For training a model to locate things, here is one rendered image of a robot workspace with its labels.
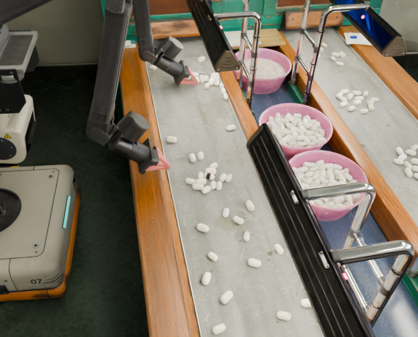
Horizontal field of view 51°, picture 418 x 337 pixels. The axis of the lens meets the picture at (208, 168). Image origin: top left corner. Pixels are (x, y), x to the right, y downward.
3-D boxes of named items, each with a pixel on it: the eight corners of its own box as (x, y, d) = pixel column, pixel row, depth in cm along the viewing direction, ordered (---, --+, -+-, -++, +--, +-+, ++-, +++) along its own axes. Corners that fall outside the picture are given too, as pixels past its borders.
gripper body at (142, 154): (153, 139, 133) (133, 129, 129) (157, 162, 126) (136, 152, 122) (140, 153, 136) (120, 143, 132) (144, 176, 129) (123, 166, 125)
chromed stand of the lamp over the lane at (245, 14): (206, 126, 173) (209, 17, 142) (196, 97, 187) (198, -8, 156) (253, 120, 176) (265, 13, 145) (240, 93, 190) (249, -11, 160)
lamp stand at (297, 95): (302, 115, 180) (324, 9, 149) (286, 88, 194) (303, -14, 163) (345, 110, 183) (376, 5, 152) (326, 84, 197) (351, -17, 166)
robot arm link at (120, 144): (104, 139, 127) (106, 152, 123) (118, 123, 124) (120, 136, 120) (124, 148, 131) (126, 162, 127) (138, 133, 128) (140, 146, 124)
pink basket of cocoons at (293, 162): (295, 235, 135) (301, 214, 128) (269, 175, 154) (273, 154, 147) (375, 222, 139) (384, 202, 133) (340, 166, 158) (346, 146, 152)
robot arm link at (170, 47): (140, 45, 171) (140, 56, 164) (158, 23, 165) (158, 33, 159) (164, 63, 177) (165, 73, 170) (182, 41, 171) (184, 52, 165)
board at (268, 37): (216, 50, 199) (217, 48, 198) (209, 35, 209) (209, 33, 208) (285, 45, 204) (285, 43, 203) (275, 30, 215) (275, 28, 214)
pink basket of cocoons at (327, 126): (287, 178, 153) (291, 158, 146) (242, 136, 169) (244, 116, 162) (342, 152, 164) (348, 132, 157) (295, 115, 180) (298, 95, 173)
